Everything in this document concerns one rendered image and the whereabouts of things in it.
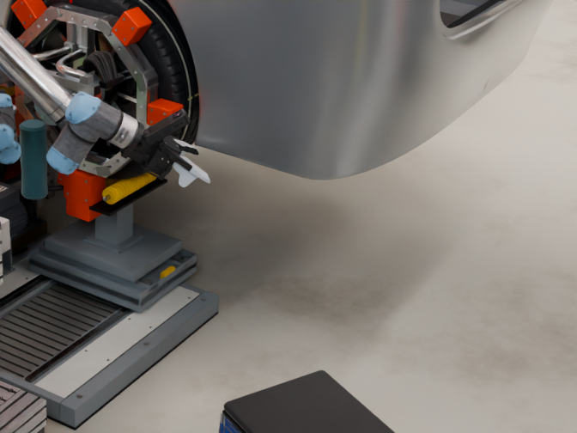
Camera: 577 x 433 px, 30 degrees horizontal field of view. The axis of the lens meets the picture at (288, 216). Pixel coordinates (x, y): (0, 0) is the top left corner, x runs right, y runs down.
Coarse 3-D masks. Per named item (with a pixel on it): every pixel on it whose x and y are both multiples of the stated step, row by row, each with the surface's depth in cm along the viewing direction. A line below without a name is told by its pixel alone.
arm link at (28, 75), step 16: (0, 32) 246; (0, 48) 245; (16, 48) 247; (0, 64) 247; (16, 64) 247; (32, 64) 249; (16, 80) 249; (32, 80) 249; (48, 80) 251; (32, 96) 251; (48, 96) 251; (64, 96) 252; (48, 112) 253; (64, 112) 252
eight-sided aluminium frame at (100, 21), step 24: (48, 24) 346; (96, 24) 336; (120, 48) 337; (144, 72) 336; (24, 96) 363; (144, 96) 338; (144, 120) 341; (48, 144) 366; (96, 168) 358; (120, 168) 361
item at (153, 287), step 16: (32, 256) 393; (48, 256) 396; (176, 256) 397; (192, 256) 400; (48, 272) 392; (64, 272) 388; (80, 272) 384; (96, 272) 387; (160, 272) 392; (176, 272) 392; (192, 272) 403; (80, 288) 387; (96, 288) 383; (112, 288) 379; (128, 288) 380; (144, 288) 378; (160, 288) 384; (128, 304) 378; (144, 304) 378
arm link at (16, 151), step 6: (12, 144) 307; (18, 144) 309; (6, 150) 307; (12, 150) 308; (18, 150) 308; (0, 156) 307; (6, 156) 308; (12, 156) 308; (18, 156) 309; (6, 162) 309; (12, 162) 309
